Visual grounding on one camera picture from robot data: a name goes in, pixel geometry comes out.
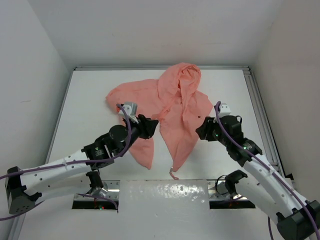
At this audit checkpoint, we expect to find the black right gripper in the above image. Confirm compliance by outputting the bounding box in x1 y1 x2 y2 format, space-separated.
195 116 230 147

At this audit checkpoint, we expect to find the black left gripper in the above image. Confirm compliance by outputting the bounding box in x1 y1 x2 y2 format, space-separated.
116 113 157 157

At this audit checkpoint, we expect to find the salmon pink hooded jacket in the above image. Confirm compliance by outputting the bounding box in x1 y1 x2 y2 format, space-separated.
106 62 213 173

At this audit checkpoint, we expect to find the metal zipper pull pink tab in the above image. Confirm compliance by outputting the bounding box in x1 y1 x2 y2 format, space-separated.
169 167 179 180

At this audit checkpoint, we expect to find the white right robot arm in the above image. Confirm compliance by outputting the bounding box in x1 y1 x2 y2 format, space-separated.
196 115 320 240

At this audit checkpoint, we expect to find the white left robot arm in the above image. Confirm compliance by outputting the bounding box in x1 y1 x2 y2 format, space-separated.
2 114 159 219

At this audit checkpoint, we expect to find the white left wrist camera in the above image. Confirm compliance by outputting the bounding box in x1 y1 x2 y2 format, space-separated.
117 102 138 118

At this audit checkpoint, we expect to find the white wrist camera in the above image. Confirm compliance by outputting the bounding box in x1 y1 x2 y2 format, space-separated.
117 102 138 118
217 103 231 118

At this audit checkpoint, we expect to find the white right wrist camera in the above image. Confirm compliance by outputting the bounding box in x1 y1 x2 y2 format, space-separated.
217 103 231 118

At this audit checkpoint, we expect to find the aluminium frame back rail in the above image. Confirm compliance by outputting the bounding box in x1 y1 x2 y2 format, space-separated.
74 65 250 71

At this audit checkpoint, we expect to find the aluminium frame rail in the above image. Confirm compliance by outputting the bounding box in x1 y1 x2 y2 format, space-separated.
74 65 250 71
243 67 285 177

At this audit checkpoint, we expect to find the aluminium frame right rail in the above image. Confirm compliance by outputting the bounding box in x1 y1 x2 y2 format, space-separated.
243 67 285 177

